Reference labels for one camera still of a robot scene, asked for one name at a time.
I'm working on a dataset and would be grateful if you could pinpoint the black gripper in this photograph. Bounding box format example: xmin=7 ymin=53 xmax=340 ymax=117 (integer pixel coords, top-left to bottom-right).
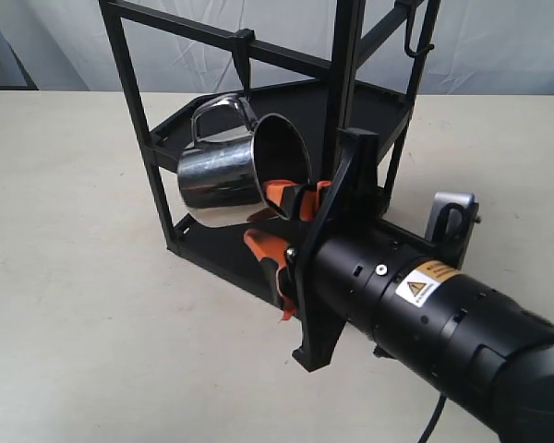
xmin=242 ymin=127 xmax=438 ymax=373

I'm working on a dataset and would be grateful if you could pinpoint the stainless steel mug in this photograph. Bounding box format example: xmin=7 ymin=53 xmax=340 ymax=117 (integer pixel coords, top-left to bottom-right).
xmin=176 ymin=93 xmax=311 ymax=228

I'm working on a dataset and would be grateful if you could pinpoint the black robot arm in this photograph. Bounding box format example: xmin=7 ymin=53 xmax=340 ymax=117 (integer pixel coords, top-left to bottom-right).
xmin=244 ymin=129 xmax=554 ymax=442

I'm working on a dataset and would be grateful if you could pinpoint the black metal shelf rack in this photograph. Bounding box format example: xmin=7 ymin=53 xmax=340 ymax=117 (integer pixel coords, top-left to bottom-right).
xmin=99 ymin=0 xmax=444 ymax=311

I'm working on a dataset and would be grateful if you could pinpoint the black metal hook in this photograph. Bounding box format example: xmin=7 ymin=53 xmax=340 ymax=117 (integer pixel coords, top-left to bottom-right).
xmin=394 ymin=0 xmax=436 ymax=59
xmin=230 ymin=29 xmax=256 ymax=100

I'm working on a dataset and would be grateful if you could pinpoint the black round cable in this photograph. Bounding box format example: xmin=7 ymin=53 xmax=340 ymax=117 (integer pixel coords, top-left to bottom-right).
xmin=415 ymin=394 xmax=447 ymax=443

